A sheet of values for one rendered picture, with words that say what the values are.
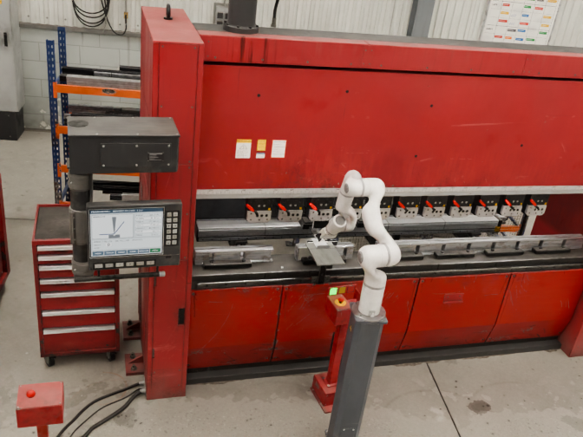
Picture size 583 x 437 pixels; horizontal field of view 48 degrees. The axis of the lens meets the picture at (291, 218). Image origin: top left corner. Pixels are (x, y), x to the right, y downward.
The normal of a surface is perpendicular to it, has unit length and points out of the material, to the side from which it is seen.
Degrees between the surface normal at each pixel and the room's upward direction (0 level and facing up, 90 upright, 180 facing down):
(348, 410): 90
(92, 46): 90
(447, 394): 0
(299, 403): 0
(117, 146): 90
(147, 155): 90
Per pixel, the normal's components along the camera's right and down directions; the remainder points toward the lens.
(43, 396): 0.11, -0.88
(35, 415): 0.26, 0.47
